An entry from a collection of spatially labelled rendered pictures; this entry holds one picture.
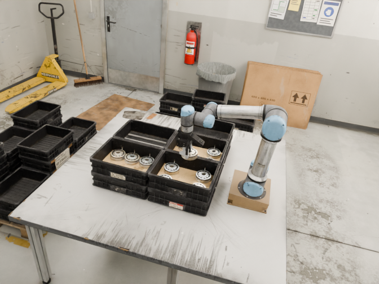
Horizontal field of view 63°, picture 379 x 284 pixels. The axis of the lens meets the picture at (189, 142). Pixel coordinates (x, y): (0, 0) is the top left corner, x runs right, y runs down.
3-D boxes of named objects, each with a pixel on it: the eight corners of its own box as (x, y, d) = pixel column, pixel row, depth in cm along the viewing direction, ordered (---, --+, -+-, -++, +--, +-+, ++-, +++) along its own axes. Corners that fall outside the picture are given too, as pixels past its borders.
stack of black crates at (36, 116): (43, 135, 356) (36, 100, 333) (66, 141, 351) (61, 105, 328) (18, 154, 323) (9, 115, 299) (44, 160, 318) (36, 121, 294)
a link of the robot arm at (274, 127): (263, 186, 195) (291, 111, 164) (259, 202, 183) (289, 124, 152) (245, 180, 197) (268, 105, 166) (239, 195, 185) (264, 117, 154)
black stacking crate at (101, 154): (163, 163, 219) (163, 149, 213) (146, 189, 195) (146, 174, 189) (112, 150, 227) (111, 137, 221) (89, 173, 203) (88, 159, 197)
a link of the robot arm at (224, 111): (290, 100, 172) (205, 97, 189) (288, 108, 164) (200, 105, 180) (289, 119, 178) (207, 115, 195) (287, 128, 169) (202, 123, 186)
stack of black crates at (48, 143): (52, 162, 316) (45, 123, 293) (79, 169, 311) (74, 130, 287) (25, 186, 283) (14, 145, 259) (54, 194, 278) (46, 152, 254)
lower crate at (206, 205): (216, 189, 217) (218, 176, 211) (206, 218, 193) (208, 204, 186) (162, 175, 225) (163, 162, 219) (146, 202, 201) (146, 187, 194)
